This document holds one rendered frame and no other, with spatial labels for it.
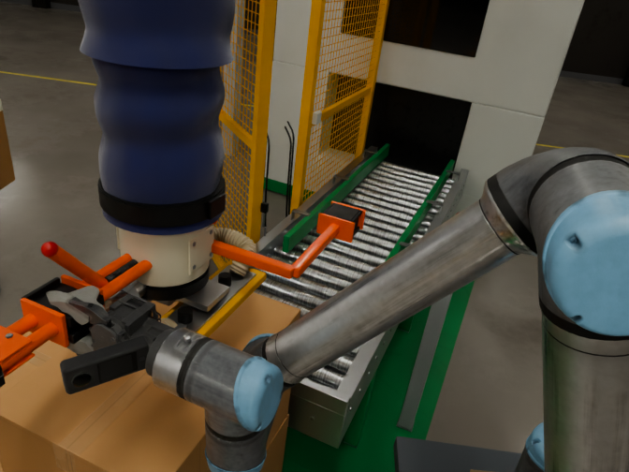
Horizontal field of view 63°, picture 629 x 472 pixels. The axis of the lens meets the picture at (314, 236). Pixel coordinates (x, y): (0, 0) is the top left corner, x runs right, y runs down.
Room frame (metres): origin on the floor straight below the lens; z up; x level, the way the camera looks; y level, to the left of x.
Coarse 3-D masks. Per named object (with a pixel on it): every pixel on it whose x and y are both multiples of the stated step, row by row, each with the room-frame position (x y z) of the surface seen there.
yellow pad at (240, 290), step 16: (224, 272) 0.94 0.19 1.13; (256, 272) 0.97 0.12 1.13; (240, 288) 0.89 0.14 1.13; (176, 304) 0.81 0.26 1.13; (224, 304) 0.83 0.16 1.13; (240, 304) 0.86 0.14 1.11; (176, 320) 0.76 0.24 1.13; (192, 320) 0.76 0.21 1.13; (208, 320) 0.77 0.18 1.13; (224, 320) 0.80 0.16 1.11; (208, 336) 0.75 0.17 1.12
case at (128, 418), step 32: (256, 320) 1.02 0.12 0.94; (288, 320) 1.04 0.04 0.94; (64, 352) 0.83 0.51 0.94; (32, 384) 0.73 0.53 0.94; (128, 384) 0.76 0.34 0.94; (0, 416) 0.65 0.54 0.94; (32, 416) 0.66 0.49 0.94; (64, 416) 0.66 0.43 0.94; (96, 416) 0.67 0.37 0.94; (128, 416) 0.68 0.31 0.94; (160, 416) 0.69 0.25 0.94; (192, 416) 0.70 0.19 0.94; (0, 448) 0.66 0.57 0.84; (32, 448) 0.62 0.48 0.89; (64, 448) 0.60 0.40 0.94; (96, 448) 0.61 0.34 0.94; (128, 448) 0.61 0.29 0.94; (160, 448) 0.62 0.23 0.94; (192, 448) 0.63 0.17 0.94
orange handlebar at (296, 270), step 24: (120, 264) 0.76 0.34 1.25; (144, 264) 0.76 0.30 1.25; (264, 264) 0.82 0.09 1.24; (288, 264) 0.82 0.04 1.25; (120, 288) 0.70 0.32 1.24; (0, 336) 0.53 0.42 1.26; (24, 336) 0.54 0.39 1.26; (48, 336) 0.56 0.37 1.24; (0, 360) 0.49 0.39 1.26; (24, 360) 0.52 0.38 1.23
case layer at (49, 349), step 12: (48, 348) 1.23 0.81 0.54; (60, 348) 1.24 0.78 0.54; (36, 360) 1.18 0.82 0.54; (12, 372) 1.12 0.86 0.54; (24, 372) 1.12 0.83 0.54; (12, 384) 1.07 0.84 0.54; (276, 432) 1.02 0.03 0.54; (276, 444) 1.02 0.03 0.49; (276, 456) 1.03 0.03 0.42; (0, 468) 0.80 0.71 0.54; (264, 468) 0.96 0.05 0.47; (276, 468) 1.05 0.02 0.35
